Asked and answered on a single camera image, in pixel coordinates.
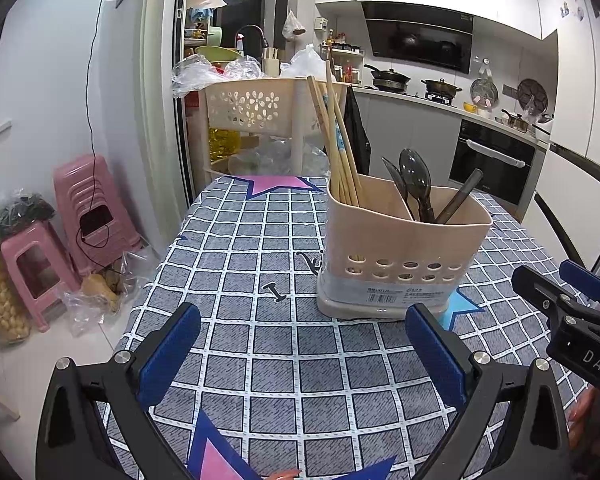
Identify green plastic basin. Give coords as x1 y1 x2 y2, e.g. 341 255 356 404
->
194 46 242 63

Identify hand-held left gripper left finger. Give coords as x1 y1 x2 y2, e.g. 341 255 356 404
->
35 302 202 480

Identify round steel steamer plate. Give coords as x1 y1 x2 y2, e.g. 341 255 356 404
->
470 77 500 106

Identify stack of pink stools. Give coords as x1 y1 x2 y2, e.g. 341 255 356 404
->
54 155 142 276

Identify dark round divided tray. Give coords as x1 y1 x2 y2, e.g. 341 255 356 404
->
517 78 549 111

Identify grey checked star tablecloth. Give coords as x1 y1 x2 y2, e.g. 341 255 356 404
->
97 174 600 480

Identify black charger cable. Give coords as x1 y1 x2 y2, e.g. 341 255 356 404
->
77 0 112 248

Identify beige plastic utensil holder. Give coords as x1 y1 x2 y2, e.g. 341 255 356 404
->
316 175 494 322

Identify crumpled clear bags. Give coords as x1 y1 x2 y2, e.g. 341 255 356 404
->
230 140 331 178

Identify steel saucepan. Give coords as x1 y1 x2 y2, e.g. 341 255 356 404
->
501 109 531 132

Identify black wok with lid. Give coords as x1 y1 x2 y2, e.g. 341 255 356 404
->
364 64 412 92

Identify black range hood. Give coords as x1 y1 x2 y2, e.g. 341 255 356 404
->
361 1 476 75

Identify clear plastic bag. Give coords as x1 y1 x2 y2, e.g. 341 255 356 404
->
225 56 266 81
171 55 231 98
280 44 331 81

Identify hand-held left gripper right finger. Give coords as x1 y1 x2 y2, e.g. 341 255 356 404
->
405 303 574 480

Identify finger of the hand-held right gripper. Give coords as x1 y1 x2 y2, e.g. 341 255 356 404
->
559 259 600 311
511 264 577 321

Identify clear bag of dark goods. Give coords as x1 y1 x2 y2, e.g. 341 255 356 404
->
0 189 56 241

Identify sack of yellow goods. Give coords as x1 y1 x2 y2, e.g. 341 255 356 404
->
0 245 31 346

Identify black kitchen faucet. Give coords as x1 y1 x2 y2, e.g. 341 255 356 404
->
236 24 270 61

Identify spice rack with bottles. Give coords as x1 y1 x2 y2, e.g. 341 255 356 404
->
320 42 366 86

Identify beige perforated basket rack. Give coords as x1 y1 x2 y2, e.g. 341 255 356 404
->
200 77 351 186

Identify yellow oil bottle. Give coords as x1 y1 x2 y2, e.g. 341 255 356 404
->
209 127 246 161

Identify person's right hand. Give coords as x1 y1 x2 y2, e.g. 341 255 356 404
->
566 391 592 453

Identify white hanging plastic bag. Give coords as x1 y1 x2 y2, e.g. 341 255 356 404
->
281 10 306 42

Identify grey base cabinets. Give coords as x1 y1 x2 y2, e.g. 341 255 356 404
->
352 87 463 181

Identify dark translucent plastic spoon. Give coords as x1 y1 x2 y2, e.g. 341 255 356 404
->
435 168 485 225
381 156 416 221
399 147 436 223

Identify dark cooking pot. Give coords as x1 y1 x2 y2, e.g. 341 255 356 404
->
421 77 463 98

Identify black built-in oven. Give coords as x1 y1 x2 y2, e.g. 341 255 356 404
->
449 119 538 206

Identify pink plastic stool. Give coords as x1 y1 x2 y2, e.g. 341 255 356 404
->
0 221 81 333

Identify bundle of wooden chopsticks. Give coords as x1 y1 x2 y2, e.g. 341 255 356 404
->
306 59 365 208

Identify clear bag on floor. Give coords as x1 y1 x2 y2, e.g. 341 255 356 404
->
62 250 156 336

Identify white tall cabinet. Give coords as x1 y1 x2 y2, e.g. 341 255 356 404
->
550 0 600 161

